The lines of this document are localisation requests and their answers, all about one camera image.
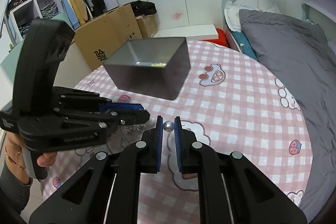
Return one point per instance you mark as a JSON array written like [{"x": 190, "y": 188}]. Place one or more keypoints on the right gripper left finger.
[{"x": 106, "y": 188}]

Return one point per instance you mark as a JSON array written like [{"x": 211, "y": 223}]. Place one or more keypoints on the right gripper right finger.
[{"x": 231, "y": 188}]

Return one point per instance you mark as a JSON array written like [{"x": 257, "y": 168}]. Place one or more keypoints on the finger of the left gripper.
[
  {"x": 128, "y": 117},
  {"x": 120, "y": 107}
]

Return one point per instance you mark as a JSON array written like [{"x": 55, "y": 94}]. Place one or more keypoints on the person left hand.
[{"x": 15, "y": 161}]

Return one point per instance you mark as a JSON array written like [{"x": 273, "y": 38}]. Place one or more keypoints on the grey metal tin box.
[{"x": 156, "y": 67}]

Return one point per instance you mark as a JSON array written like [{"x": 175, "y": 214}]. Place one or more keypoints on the teal drawer cabinet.
[{"x": 9, "y": 64}]

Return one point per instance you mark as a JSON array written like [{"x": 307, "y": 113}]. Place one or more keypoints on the large cardboard box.
[{"x": 102, "y": 36}]

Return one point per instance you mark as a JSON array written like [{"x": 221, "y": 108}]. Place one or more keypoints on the small cardboard box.
[{"x": 148, "y": 26}]

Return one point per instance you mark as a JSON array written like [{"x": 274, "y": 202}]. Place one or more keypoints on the pink checkered tablecloth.
[{"x": 232, "y": 103}]

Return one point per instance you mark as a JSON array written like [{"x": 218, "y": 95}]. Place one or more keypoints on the black bag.
[{"x": 143, "y": 8}]

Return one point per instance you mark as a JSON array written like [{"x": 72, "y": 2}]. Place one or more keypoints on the white red low platform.
[{"x": 201, "y": 32}]

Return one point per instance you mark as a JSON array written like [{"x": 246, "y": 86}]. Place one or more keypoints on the white pillow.
[{"x": 231, "y": 13}]

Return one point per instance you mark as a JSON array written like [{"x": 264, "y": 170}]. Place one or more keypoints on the grey bed duvet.
[{"x": 297, "y": 53}]

